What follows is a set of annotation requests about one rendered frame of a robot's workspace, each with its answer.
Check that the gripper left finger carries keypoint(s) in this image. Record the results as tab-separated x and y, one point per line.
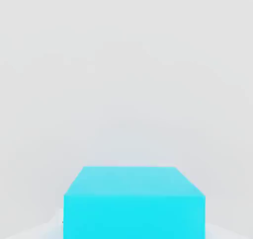
51	230

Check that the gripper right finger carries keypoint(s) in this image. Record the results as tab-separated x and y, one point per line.
214	233

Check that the small cyan cube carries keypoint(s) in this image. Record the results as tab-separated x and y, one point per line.
134	213

